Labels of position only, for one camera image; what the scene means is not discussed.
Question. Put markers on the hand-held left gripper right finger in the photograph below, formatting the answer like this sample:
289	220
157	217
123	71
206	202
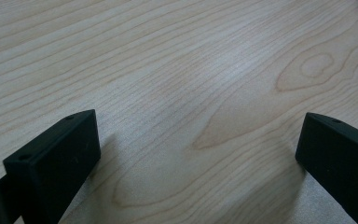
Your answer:
341	158

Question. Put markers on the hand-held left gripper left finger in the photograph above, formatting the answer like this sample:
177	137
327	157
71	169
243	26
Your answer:
54	161

